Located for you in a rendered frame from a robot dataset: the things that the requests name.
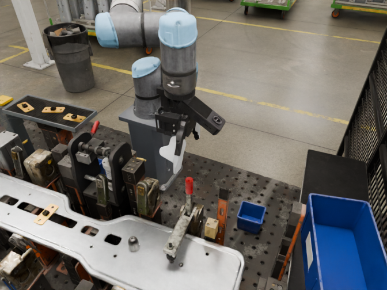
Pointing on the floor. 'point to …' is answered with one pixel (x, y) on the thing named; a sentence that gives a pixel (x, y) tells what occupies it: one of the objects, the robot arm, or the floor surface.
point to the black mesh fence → (379, 155)
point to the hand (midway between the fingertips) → (189, 156)
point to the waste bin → (71, 54)
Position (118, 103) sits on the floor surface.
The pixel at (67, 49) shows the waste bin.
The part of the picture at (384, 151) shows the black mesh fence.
